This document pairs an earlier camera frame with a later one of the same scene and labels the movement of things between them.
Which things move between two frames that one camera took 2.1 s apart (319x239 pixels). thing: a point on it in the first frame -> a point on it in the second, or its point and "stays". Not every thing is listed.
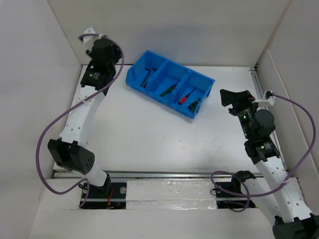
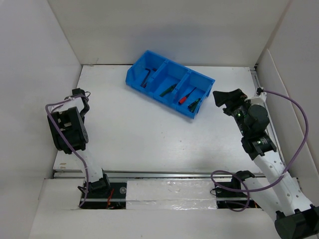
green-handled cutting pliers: (168, 90) stays
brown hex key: (144, 82) stays
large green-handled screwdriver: (192, 107) stays
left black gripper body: (118, 56) -> (84, 111)
